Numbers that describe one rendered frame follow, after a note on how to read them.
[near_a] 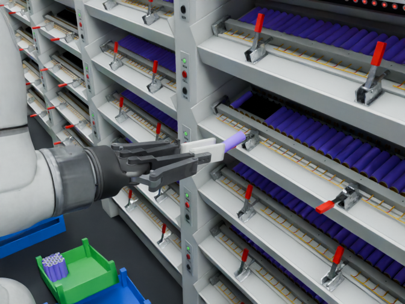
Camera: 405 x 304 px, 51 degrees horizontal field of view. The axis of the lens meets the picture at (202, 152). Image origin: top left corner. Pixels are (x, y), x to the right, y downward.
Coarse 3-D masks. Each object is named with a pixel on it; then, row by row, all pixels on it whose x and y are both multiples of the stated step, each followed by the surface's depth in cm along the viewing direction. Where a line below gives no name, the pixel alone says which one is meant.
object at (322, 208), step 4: (344, 192) 74; (340, 196) 75; (344, 196) 75; (328, 200) 74; (332, 200) 74; (336, 200) 74; (340, 200) 74; (324, 204) 72; (328, 204) 72; (332, 204) 72; (316, 208) 72; (320, 208) 72; (324, 208) 72; (328, 208) 72; (320, 212) 71
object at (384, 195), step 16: (224, 112) 104; (240, 128) 99; (256, 128) 95; (272, 144) 92; (288, 144) 88; (320, 160) 82; (320, 176) 82; (336, 176) 80; (352, 176) 77; (368, 192) 75; (384, 192) 72; (400, 208) 70
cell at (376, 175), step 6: (396, 156) 78; (390, 162) 77; (396, 162) 77; (378, 168) 77; (384, 168) 77; (390, 168) 77; (372, 174) 77; (378, 174) 76; (384, 174) 76; (378, 180) 76
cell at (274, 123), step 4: (284, 112) 97; (288, 112) 97; (292, 112) 97; (280, 116) 96; (284, 116) 96; (288, 116) 96; (276, 120) 96; (280, 120) 96; (284, 120) 96; (272, 124) 95; (276, 124) 95
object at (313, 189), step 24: (216, 96) 108; (240, 96) 111; (264, 96) 107; (216, 120) 106; (264, 120) 100; (264, 168) 91; (288, 168) 87; (312, 168) 85; (312, 192) 80; (336, 192) 79; (336, 216) 78; (360, 216) 73; (384, 216) 72; (384, 240) 69
